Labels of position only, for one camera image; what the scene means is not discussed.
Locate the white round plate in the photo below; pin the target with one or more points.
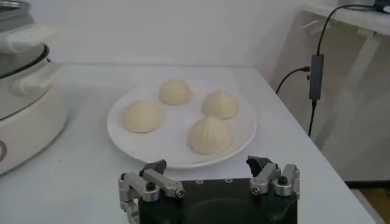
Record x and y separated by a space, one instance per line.
176 140

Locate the steamed baozi bun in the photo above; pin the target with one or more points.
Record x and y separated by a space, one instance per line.
209 135
174 92
220 104
142 116

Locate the cream electric cooker base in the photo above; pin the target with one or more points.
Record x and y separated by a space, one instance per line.
27 121

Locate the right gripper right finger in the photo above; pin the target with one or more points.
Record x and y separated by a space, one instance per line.
265 178

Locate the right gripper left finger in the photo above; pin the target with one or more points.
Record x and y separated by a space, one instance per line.
164 184

